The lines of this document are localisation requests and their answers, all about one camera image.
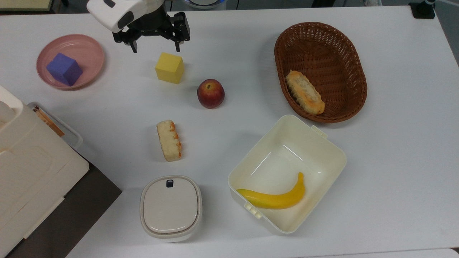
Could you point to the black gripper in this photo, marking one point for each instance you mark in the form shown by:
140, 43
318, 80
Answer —
150, 23

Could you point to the purple cube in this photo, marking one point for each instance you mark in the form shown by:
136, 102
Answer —
64, 70

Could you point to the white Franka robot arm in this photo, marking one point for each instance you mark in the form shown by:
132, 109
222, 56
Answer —
111, 14

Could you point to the yellow cube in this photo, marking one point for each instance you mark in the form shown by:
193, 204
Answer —
169, 68

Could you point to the pink plate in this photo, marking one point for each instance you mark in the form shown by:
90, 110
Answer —
88, 50

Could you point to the red apple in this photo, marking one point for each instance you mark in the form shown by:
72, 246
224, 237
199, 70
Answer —
211, 94

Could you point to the pale ridged bread loaf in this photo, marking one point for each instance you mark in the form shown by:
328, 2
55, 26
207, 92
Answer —
169, 140

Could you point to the orange cabinet tag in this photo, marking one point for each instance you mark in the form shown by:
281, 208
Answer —
48, 122

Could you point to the long toasted bread loaf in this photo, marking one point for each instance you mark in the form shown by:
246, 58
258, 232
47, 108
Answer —
304, 92

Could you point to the brown wicker basket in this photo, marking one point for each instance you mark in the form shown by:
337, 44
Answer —
322, 50

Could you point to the small cream lidded bin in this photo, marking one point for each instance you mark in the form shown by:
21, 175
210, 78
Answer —
170, 208

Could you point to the cream plastic open box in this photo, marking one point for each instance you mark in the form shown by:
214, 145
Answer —
287, 150

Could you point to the cream plastic cabinet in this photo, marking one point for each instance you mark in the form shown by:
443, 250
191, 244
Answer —
28, 172

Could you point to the dark brown drawer base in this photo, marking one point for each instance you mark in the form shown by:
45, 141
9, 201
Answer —
79, 215

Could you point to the yellow banana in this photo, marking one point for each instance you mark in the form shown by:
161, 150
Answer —
272, 200

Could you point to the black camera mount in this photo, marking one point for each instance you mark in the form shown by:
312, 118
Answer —
423, 10

